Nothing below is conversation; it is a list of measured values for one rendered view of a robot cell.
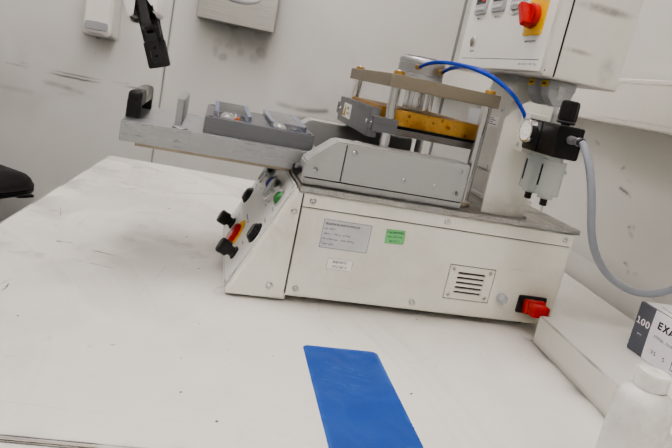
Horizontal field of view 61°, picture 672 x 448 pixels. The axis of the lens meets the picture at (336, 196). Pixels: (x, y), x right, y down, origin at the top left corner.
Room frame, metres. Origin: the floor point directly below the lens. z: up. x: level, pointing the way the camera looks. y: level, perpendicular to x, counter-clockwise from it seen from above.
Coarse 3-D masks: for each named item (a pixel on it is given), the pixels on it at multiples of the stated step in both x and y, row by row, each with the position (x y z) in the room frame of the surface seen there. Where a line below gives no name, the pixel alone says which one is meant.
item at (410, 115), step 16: (416, 96) 0.99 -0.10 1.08; (384, 112) 0.89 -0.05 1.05; (400, 112) 0.89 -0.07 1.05; (416, 112) 0.92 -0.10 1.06; (432, 112) 1.11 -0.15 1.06; (400, 128) 0.90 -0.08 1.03; (416, 128) 0.90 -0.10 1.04; (432, 128) 0.91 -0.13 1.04; (448, 128) 0.90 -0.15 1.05; (464, 128) 0.92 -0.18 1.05; (448, 144) 0.91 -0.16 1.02; (464, 144) 0.92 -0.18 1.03
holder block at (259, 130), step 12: (204, 120) 0.83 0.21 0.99; (216, 120) 0.83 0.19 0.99; (228, 120) 0.84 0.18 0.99; (252, 120) 0.90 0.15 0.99; (264, 120) 0.94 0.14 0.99; (204, 132) 0.83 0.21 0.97; (216, 132) 0.83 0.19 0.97; (228, 132) 0.84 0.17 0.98; (240, 132) 0.84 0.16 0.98; (252, 132) 0.84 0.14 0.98; (264, 132) 0.85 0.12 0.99; (276, 132) 0.85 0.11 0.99; (288, 132) 0.86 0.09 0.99; (276, 144) 0.85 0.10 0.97; (288, 144) 0.86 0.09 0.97; (300, 144) 0.86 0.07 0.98; (312, 144) 0.87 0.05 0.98
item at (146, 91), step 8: (136, 88) 0.86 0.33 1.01; (144, 88) 0.89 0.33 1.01; (152, 88) 0.96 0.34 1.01; (128, 96) 0.83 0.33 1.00; (136, 96) 0.83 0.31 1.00; (144, 96) 0.86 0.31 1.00; (152, 96) 0.97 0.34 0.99; (128, 104) 0.83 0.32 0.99; (136, 104) 0.83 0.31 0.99; (144, 104) 0.96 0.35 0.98; (128, 112) 0.83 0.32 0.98; (136, 112) 0.83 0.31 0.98
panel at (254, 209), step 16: (288, 176) 0.89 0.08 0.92; (256, 192) 1.02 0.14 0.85; (288, 192) 0.82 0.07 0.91; (240, 208) 1.05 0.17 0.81; (256, 208) 0.94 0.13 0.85; (272, 208) 0.84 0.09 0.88; (240, 224) 0.96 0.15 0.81; (240, 240) 0.89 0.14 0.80; (256, 240) 0.80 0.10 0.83; (224, 256) 0.91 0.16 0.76; (240, 256) 0.82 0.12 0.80; (224, 272) 0.84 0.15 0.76
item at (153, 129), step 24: (144, 120) 0.83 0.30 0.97; (168, 120) 0.88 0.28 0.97; (192, 120) 0.94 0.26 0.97; (144, 144) 0.82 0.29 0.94; (168, 144) 0.81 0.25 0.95; (192, 144) 0.82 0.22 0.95; (216, 144) 0.82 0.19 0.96; (240, 144) 0.83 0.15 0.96; (264, 144) 0.84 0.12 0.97; (288, 168) 0.87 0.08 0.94
